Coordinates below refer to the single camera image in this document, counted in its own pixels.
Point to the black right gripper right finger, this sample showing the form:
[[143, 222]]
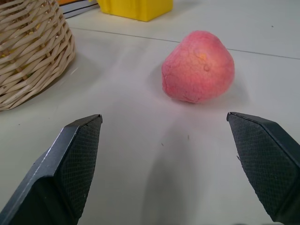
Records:
[[264, 161]]

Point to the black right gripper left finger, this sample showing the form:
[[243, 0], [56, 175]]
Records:
[[58, 168]]

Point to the woven wicker basket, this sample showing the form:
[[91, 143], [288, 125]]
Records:
[[30, 51]]

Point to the pink peach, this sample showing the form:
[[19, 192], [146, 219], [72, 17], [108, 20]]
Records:
[[198, 68]]

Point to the yellow plastic box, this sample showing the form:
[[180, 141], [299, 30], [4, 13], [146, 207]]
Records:
[[136, 8]]

